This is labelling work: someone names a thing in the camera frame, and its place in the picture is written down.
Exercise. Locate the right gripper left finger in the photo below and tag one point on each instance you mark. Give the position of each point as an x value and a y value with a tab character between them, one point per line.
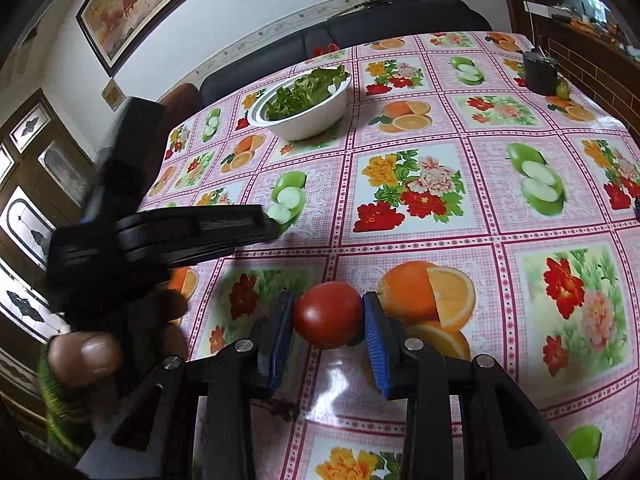
198	405

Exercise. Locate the black cup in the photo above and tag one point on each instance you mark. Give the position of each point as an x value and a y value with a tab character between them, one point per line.
540	73

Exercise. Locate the small green fruit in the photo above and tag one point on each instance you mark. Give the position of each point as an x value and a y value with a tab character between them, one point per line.
563	91

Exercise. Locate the wooden sideboard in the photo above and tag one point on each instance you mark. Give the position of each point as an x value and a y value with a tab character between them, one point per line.
592	64

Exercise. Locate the red tomato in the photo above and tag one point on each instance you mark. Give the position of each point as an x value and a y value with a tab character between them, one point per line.
329	315

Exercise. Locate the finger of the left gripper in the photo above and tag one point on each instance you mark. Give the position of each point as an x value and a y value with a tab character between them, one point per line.
184	236

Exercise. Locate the white salad bowl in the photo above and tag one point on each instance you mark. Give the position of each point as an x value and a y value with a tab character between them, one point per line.
303	106

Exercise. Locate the fruit pattern tablecloth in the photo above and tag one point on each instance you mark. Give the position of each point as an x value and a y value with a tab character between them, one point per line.
501	222

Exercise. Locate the brown armchair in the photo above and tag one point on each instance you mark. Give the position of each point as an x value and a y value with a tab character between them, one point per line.
179	104

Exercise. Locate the black leather sofa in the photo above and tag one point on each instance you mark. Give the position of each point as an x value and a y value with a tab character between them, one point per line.
378	20

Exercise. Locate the person's left hand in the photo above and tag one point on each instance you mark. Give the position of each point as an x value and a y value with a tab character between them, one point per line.
81	359

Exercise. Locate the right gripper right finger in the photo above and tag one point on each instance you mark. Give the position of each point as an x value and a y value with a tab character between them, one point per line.
504	435

